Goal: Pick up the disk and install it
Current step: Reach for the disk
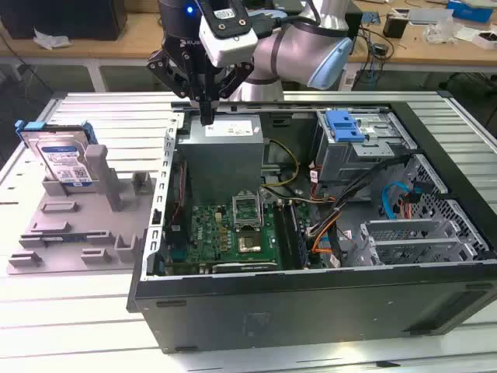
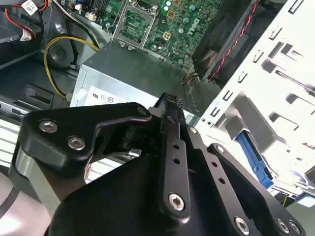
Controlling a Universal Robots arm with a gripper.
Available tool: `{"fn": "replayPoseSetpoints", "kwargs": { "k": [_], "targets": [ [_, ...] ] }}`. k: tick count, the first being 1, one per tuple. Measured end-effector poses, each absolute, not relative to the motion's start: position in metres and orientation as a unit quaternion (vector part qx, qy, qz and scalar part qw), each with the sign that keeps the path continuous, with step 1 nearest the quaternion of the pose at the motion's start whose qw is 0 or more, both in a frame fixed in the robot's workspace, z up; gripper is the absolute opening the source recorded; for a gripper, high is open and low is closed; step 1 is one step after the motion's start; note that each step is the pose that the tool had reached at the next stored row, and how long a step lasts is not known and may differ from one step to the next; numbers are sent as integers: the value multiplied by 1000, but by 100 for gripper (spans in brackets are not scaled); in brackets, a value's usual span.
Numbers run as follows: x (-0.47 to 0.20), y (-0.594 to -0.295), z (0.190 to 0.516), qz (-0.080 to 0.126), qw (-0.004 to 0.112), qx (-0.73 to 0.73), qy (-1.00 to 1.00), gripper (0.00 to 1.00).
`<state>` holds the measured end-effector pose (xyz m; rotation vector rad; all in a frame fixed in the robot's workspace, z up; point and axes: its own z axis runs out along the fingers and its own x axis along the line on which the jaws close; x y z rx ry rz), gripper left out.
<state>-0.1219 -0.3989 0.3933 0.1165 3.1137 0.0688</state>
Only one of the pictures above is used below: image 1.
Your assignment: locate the small black open box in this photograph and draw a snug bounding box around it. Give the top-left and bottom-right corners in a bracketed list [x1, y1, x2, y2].
[382, 13, 409, 39]

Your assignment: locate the black open PC case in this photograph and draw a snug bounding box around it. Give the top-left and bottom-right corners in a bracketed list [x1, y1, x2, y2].
[127, 91, 497, 354]

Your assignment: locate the hard disk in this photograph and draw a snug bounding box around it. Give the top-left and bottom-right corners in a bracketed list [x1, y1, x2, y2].
[15, 120, 98, 191]

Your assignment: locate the blue drive carrier latch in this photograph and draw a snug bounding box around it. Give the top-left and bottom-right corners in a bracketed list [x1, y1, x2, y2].
[325, 110, 368, 143]

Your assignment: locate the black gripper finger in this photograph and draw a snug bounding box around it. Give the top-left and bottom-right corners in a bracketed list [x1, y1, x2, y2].
[146, 49, 209, 126]
[209, 61, 255, 126]

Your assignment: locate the green motherboard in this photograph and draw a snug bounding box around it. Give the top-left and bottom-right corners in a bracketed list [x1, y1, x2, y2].
[165, 193, 323, 275]

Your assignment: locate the RAM stick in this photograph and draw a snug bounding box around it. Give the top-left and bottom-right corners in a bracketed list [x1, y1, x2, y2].
[287, 200, 312, 267]

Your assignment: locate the low metal disk bay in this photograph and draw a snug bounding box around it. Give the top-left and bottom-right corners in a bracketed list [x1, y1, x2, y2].
[347, 218, 479, 269]

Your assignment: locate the white box with black inlay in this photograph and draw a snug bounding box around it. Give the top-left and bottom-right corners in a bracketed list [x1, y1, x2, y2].
[471, 30, 497, 51]

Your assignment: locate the white flat tray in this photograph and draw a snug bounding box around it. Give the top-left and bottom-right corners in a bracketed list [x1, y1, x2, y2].
[409, 8, 454, 26]

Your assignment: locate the clear plastic bag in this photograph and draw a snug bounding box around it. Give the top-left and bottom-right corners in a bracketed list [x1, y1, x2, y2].
[422, 21, 457, 44]

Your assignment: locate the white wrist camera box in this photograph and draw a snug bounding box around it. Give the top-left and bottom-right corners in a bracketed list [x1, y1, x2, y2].
[198, 0, 259, 68]

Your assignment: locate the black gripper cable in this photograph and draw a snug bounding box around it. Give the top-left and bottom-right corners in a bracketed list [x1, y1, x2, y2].
[254, 0, 323, 40]

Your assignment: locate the long wooden desk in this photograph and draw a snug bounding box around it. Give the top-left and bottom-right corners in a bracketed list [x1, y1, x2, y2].
[0, 0, 497, 67]

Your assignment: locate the large black computer tower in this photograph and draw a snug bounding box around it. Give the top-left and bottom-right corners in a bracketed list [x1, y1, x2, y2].
[0, 0, 129, 42]

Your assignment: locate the grey power supply unit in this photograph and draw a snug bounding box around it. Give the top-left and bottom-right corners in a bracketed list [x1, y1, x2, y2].
[176, 114, 265, 203]

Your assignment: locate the orange black wire bundle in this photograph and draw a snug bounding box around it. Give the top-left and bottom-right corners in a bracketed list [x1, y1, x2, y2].
[308, 209, 345, 256]

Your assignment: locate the black case fan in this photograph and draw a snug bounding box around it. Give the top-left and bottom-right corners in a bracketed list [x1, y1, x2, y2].
[165, 159, 193, 249]

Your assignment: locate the CPU socket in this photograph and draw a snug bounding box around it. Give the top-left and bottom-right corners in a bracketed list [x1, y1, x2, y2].
[236, 228, 266, 254]

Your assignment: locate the tall metal drive cage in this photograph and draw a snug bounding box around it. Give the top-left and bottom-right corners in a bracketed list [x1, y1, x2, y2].
[312, 110, 419, 195]

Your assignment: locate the orange red power wire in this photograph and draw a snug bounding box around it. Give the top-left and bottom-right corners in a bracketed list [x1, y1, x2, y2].
[399, 192, 419, 221]

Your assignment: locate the graphics card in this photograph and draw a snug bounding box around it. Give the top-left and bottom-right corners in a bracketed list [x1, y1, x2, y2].
[211, 262, 280, 275]

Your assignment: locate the grey parts rack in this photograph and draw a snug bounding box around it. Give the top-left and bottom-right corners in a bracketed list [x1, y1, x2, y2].
[6, 144, 160, 277]

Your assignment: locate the crumpled white plastic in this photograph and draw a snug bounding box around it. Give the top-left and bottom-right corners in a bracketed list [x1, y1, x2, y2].
[33, 26, 73, 51]

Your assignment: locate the blue network cable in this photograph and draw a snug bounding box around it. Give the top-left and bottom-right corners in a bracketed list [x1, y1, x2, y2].
[364, 37, 385, 92]

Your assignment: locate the metal socket cover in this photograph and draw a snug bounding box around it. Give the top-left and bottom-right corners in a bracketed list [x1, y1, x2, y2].
[231, 192, 266, 231]

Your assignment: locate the yellow black wire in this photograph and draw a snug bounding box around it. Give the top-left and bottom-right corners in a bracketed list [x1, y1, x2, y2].
[262, 139, 301, 190]

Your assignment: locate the blue data wire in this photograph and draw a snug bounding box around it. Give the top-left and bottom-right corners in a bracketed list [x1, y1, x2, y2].
[382, 180, 423, 221]

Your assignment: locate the blue cardboard box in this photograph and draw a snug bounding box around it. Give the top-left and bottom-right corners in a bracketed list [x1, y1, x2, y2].
[445, 0, 493, 23]

